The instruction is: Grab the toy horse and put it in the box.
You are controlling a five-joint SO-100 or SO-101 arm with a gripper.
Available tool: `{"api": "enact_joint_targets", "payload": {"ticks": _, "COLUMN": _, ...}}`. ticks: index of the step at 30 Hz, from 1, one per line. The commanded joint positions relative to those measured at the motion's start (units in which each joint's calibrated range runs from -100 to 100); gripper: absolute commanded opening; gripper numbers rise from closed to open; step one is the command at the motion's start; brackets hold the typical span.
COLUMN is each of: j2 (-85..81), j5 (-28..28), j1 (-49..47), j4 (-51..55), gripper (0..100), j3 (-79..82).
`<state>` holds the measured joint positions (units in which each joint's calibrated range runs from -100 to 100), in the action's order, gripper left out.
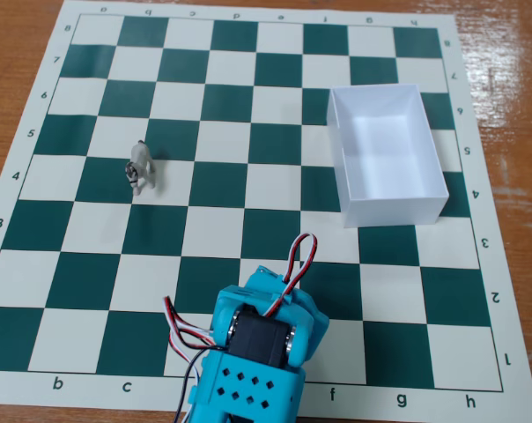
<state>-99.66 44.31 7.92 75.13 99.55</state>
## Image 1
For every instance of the white toy horse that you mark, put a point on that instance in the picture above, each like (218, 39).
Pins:
(141, 156)

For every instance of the cyan robot arm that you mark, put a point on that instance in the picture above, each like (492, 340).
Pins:
(248, 388)

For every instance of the white open rectangular box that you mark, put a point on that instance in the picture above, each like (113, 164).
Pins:
(389, 212)

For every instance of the green and white chessboard mat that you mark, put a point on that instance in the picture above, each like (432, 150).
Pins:
(275, 110)

